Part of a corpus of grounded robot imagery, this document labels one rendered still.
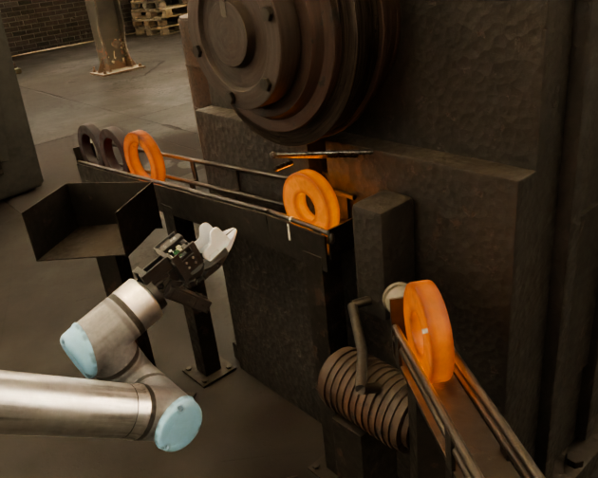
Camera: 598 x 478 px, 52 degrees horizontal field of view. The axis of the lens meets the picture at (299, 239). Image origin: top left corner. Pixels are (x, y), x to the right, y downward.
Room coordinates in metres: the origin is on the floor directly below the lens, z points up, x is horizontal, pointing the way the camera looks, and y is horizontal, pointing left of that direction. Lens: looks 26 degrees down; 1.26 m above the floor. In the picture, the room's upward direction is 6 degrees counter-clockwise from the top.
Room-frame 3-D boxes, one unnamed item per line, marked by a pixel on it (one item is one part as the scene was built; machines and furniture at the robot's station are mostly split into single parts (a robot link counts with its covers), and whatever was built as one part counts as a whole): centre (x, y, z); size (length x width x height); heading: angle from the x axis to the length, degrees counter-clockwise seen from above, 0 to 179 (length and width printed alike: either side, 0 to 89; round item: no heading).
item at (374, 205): (1.07, -0.17, 0.68); 0.11 x 0.08 x 0.24; 129
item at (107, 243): (1.49, 0.52, 0.36); 0.26 x 0.20 x 0.72; 74
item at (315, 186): (1.23, -0.03, 0.74); 0.16 x 0.03 x 0.16; 38
